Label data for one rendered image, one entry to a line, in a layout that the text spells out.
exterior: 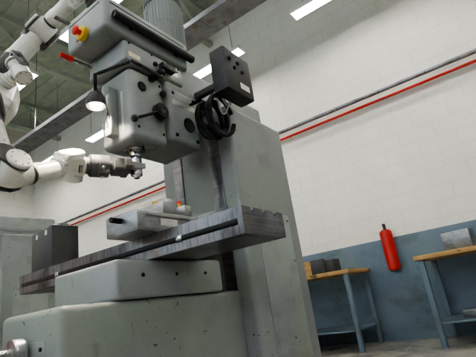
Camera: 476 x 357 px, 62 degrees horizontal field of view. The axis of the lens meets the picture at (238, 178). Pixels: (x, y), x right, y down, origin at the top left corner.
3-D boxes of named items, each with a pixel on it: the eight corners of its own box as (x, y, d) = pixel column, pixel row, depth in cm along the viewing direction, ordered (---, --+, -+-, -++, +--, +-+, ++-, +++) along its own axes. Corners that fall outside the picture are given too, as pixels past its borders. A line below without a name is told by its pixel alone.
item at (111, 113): (110, 133, 151) (108, 86, 157) (104, 137, 153) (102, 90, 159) (119, 136, 154) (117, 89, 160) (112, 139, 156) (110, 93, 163)
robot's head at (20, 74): (6, 84, 146) (23, 67, 145) (-4, 69, 150) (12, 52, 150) (21, 92, 152) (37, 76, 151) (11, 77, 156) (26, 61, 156)
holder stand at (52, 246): (51, 268, 166) (51, 221, 172) (30, 275, 180) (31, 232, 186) (78, 266, 175) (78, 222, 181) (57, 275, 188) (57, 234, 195)
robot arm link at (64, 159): (88, 151, 148) (62, 156, 136) (86, 173, 150) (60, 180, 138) (75, 146, 150) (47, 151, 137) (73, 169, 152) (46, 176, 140)
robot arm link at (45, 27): (78, 13, 181) (52, 40, 188) (59, -5, 176) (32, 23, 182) (72, 21, 173) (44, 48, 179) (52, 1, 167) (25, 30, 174)
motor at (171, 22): (166, 37, 186) (161, -16, 196) (138, 57, 196) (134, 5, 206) (195, 54, 201) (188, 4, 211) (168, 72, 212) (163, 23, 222)
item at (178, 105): (173, 139, 163) (168, 84, 171) (134, 158, 176) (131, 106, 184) (203, 149, 178) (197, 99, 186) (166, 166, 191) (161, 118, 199)
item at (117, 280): (118, 299, 114) (116, 258, 118) (52, 313, 132) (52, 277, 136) (224, 290, 153) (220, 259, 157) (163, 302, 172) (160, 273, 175)
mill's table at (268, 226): (244, 232, 108) (240, 205, 110) (18, 295, 174) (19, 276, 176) (286, 236, 126) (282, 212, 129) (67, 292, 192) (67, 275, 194)
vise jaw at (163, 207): (163, 212, 133) (162, 200, 134) (132, 222, 141) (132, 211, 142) (175, 214, 138) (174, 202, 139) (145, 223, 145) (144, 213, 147)
